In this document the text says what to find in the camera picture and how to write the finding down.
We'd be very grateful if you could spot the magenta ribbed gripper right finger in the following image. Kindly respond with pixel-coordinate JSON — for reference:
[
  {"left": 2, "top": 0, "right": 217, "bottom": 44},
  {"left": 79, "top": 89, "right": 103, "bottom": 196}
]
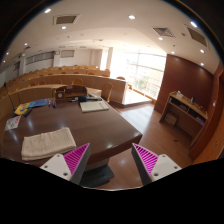
[{"left": 131, "top": 143, "right": 181, "bottom": 185}]

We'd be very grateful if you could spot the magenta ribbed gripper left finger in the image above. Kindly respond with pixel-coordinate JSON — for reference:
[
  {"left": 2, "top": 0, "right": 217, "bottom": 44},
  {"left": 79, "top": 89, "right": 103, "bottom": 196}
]
[{"left": 41, "top": 143, "right": 91, "bottom": 184}]

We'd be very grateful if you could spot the beige towel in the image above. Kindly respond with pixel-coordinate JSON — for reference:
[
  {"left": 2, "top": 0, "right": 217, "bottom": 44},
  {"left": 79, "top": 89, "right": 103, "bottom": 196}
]
[{"left": 21, "top": 127, "right": 76, "bottom": 161}]

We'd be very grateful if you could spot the black table base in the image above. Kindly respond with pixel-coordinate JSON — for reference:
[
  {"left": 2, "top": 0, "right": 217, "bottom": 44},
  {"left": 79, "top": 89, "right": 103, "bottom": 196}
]
[{"left": 80, "top": 165, "right": 114, "bottom": 188}]

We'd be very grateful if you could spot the cardboard box in cabinet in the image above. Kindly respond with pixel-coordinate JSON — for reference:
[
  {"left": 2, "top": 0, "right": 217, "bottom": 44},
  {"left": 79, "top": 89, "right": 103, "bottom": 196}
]
[{"left": 165, "top": 113, "right": 177, "bottom": 126}]

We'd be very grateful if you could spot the white paper pad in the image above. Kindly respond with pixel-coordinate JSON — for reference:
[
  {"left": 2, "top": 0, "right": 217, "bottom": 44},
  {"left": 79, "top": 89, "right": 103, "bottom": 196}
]
[{"left": 80, "top": 101, "right": 109, "bottom": 112}]

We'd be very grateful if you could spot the wooden shelf cabinet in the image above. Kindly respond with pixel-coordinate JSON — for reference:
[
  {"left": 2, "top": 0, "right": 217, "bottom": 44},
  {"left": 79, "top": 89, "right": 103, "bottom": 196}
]
[{"left": 160, "top": 91, "right": 208, "bottom": 140}]

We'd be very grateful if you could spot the blue booklet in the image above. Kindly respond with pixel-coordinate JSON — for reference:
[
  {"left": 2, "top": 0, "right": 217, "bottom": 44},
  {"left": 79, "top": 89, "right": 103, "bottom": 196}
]
[{"left": 28, "top": 98, "right": 49, "bottom": 108}]

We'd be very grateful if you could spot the white red leaflet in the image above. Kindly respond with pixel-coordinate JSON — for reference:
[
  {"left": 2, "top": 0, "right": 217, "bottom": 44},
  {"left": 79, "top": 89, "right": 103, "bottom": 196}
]
[{"left": 5, "top": 116, "right": 21, "bottom": 131}]

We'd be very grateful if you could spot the wooden desktop organizer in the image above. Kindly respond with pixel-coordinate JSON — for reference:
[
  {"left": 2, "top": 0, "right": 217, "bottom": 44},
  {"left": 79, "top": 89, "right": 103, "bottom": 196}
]
[{"left": 55, "top": 85, "right": 87, "bottom": 100}]

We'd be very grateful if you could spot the yellow booklet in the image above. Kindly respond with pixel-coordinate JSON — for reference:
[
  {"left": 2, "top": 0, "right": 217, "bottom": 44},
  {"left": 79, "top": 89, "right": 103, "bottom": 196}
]
[{"left": 15, "top": 103, "right": 30, "bottom": 115}]

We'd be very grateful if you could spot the long curved wooden bench desk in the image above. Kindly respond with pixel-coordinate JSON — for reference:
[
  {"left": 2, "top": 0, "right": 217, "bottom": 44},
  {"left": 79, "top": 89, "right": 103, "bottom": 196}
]
[{"left": 0, "top": 74, "right": 128, "bottom": 120}]

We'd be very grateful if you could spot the wooden chair near desk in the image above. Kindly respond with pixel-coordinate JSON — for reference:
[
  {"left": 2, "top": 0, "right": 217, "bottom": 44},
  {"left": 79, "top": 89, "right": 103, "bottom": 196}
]
[{"left": 101, "top": 82, "right": 113, "bottom": 102}]

